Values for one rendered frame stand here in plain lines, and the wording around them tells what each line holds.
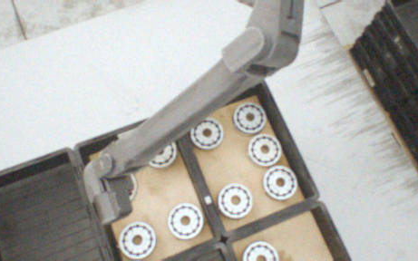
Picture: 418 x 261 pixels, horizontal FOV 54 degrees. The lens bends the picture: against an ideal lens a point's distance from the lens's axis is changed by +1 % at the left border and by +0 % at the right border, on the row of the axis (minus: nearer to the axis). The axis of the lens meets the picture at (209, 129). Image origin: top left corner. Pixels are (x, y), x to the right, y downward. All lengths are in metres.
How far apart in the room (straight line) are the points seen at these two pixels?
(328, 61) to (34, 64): 1.07
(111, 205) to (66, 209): 0.47
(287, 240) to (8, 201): 0.82
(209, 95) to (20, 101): 1.03
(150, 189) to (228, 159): 0.26
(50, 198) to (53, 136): 0.27
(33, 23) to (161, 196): 1.59
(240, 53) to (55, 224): 0.88
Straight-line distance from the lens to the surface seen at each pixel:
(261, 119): 1.30
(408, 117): 2.16
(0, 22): 2.65
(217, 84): 0.64
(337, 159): 1.50
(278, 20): 0.58
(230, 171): 1.27
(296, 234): 1.28
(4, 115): 1.58
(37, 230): 1.32
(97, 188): 0.86
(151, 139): 0.73
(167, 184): 1.26
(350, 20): 2.64
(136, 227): 1.22
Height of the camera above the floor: 2.07
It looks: 72 degrees down
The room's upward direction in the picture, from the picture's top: 9 degrees clockwise
